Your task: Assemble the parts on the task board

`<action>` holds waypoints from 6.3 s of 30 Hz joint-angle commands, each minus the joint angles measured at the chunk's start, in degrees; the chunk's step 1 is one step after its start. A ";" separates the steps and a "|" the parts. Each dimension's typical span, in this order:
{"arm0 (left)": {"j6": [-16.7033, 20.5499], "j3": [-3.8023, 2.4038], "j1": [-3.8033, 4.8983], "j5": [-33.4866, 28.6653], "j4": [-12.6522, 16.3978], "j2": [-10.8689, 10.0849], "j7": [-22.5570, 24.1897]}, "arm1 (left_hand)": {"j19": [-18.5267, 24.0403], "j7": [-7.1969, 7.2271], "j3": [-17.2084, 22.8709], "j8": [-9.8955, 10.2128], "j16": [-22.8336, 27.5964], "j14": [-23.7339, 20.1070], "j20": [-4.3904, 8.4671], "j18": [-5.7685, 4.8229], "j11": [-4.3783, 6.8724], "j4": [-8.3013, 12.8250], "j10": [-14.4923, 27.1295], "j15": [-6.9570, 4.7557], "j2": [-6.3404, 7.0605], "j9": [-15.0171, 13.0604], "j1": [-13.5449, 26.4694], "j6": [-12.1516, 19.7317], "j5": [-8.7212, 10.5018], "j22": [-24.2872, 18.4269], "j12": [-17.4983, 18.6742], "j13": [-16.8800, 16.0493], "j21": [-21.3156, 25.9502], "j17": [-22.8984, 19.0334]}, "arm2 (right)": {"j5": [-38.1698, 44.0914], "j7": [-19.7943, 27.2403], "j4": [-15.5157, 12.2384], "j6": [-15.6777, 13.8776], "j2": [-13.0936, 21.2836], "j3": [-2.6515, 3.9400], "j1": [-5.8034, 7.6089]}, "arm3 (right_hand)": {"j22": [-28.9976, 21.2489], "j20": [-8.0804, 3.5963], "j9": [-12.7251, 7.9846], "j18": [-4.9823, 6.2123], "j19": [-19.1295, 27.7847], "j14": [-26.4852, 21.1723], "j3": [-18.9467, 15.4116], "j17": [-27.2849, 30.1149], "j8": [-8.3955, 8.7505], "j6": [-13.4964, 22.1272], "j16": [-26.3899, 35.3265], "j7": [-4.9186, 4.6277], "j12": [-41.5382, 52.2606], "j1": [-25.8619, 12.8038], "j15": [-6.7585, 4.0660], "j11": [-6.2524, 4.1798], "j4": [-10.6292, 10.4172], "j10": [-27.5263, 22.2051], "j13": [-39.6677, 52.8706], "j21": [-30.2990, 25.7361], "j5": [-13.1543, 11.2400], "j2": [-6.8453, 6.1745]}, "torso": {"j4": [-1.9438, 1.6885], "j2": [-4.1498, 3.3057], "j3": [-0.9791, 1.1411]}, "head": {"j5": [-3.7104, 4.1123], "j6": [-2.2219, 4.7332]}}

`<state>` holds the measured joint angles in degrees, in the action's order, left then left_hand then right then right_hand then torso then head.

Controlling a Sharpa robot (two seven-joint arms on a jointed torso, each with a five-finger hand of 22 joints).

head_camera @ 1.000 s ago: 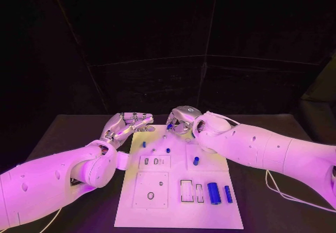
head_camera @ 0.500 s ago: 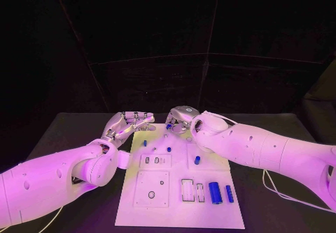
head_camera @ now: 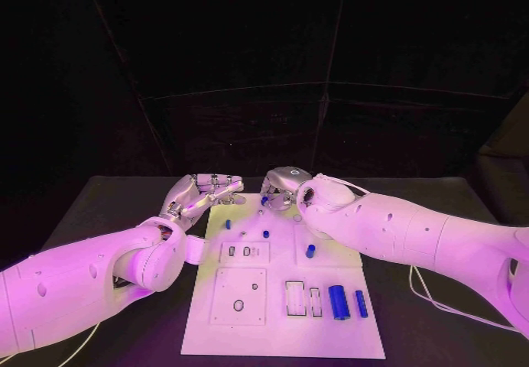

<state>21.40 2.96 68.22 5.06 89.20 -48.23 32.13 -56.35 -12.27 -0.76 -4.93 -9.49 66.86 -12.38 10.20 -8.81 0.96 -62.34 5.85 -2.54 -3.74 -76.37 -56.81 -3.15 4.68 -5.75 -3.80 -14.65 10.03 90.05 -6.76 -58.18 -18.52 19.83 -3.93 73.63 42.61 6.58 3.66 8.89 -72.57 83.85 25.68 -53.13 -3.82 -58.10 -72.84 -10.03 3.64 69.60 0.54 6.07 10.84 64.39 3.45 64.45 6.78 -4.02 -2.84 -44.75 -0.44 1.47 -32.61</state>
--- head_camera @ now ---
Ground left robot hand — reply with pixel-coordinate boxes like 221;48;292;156
158;173;248;232

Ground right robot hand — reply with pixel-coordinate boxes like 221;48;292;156
261;166;315;212

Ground white task board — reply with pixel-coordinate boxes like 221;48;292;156
181;192;387;360

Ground thick long blue cylinder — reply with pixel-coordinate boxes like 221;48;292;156
328;284;354;321

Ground thin long blue cylinder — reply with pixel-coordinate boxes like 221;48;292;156
354;290;371;319

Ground white cable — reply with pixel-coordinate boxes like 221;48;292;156
408;265;522;334
0;320;103;367
318;173;372;196

